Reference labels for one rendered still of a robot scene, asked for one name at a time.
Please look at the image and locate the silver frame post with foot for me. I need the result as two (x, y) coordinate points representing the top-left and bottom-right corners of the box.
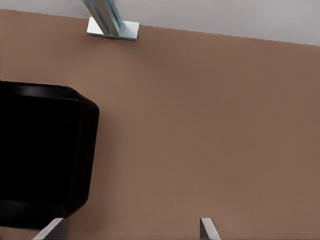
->
(81, 0), (140, 42)

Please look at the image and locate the black rounded tray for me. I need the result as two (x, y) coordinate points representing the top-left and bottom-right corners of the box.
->
(0, 80), (100, 232)

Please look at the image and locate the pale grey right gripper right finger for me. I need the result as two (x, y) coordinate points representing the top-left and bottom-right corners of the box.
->
(199, 217), (222, 240)

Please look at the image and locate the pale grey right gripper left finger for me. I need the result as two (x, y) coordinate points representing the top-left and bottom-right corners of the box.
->
(32, 217), (67, 240)

